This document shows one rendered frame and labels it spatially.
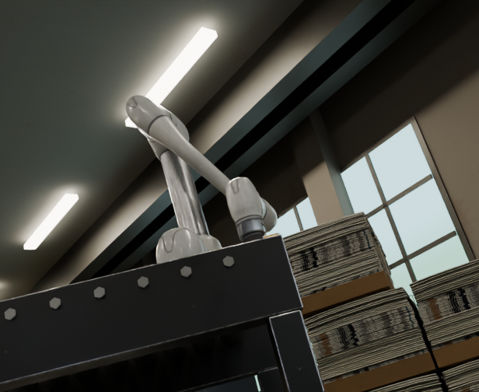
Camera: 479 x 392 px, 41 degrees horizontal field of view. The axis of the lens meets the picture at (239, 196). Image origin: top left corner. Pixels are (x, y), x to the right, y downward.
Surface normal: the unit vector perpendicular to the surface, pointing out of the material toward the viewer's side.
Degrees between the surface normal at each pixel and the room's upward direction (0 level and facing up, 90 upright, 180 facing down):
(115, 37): 180
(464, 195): 90
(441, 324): 90
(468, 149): 90
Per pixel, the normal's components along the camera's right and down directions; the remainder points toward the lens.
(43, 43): 0.25, 0.88
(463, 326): -0.34, -0.31
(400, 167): -0.79, -0.06
